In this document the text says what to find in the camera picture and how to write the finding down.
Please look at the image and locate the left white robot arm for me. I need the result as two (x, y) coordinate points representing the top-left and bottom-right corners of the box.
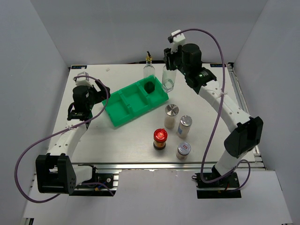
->
(36, 79), (110, 195)

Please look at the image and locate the aluminium table rail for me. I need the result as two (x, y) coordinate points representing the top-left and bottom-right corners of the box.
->
(227, 62), (265, 168)
(72, 162), (265, 171)

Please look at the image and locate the jar with flat silver lid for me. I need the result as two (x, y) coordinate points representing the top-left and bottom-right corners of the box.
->
(164, 104), (179, 129)

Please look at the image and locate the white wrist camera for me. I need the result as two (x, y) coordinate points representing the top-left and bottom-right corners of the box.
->
(168, 30), (186, 54)
(73, 72), (93, 87)

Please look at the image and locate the glass bottle with dark bottom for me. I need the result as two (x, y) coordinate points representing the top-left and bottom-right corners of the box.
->
(143, 51), (155, 94)

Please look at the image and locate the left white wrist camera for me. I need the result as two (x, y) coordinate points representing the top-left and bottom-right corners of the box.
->
(73, 72), (93, 87)

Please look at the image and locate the red lid dark sauce jar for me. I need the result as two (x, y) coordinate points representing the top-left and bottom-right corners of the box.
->
(153, 128), (168, 150)

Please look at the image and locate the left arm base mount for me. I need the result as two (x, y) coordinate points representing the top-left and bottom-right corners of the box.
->
(71, 165), (120, 197)

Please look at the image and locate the left blue table label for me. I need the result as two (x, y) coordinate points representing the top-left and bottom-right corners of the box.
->
(71, 65), (87, 69)

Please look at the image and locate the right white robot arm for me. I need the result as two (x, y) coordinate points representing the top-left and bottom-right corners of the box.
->
(164, 44), (263, 187)

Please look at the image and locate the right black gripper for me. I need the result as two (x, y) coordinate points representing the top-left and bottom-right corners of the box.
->
(163, 44), (189, 76)

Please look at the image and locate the blue label silver lid shaker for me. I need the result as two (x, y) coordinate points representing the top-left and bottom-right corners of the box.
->
(177, 115), (192, 139)

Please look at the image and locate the right aluminium table rail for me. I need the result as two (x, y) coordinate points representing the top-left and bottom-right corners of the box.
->
(227, 62), (265, 168)

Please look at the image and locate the blue table label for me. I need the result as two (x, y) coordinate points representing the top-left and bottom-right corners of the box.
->
(71, 65), (87, 69)
(210, 63), (223, 68)

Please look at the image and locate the right blue table label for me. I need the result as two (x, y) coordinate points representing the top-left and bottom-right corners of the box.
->
(210, 63), (223, 68)

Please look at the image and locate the front aluminium table rail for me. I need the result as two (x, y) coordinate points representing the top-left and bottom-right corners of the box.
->
(72, 162), (265, 171)

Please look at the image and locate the small red label spice jar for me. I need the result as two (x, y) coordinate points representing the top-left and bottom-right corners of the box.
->
(176, 142), (191, 160)

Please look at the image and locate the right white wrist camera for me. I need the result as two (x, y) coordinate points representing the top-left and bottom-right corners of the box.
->
(168, 30), (186, 54)

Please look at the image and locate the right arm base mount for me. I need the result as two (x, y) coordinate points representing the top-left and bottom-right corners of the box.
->
(192, 172), (241, 199)

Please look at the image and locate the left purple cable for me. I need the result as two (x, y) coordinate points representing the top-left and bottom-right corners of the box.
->
(14, 75), (111, 203)

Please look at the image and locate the green three-compartment bin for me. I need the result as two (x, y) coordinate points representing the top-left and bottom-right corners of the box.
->
(102, 77), (169, 127)

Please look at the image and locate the glass bottle gold black pourer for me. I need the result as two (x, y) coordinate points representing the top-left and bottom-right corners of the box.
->
(161, 65), (177, 93)

